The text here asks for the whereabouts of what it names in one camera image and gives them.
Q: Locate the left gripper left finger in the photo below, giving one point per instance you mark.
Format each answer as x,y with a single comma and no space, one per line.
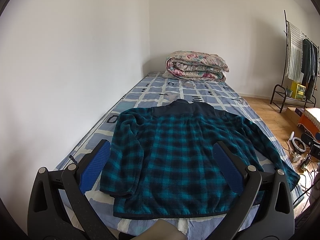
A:
58,207

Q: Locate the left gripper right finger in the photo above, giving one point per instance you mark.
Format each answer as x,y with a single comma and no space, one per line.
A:
264,209

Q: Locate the teal plaid fleece jacket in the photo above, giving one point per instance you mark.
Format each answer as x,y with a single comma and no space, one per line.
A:
162,162

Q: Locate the black clothes rack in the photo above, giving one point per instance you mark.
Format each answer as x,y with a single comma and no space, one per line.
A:
281,95

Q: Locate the dark hanging clothes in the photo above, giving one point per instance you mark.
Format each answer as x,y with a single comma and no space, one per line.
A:
309,67

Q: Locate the orange storage box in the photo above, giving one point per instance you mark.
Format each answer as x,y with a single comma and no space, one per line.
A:
310,120

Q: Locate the yellow box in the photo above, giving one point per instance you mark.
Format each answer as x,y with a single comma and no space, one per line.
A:
298,90

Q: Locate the blue checked bed sheet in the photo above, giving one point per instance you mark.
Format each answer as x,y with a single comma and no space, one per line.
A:
154,90

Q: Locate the striped hanging towel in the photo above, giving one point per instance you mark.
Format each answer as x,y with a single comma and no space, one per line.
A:
294,52

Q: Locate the folded floral quilt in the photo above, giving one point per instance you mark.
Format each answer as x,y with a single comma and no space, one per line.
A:
195,66

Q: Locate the white ring light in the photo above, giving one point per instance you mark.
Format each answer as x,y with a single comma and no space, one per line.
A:
297,145

